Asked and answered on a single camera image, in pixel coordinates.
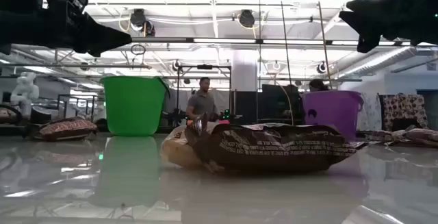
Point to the person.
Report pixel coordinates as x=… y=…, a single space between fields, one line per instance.
x=317 y=85
x=202 y=104

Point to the white humanoid robot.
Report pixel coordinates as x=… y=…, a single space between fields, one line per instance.
x=25 y=90

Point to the silver ceiling duct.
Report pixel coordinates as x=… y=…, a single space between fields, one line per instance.
x=376 y=61

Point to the green plastic bucket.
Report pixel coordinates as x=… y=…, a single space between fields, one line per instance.
x=133 y=107

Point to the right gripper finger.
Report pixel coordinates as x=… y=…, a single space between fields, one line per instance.
x=367 y=13
x=373 y=37

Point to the black ceiling lamp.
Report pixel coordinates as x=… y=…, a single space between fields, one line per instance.
x=138 y=18
x=246 y=18

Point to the patterned cloth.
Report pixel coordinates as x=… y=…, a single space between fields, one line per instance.
x=403 y=107

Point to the black monitor panels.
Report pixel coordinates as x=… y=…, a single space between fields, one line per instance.
x=270 y=104

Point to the purple plastic bucket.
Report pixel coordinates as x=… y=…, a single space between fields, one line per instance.
x=335 y=111

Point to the tan wrapped candy bar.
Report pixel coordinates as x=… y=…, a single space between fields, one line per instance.
x=176 y=152

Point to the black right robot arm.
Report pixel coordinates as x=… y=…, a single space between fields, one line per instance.
x=433 y=18

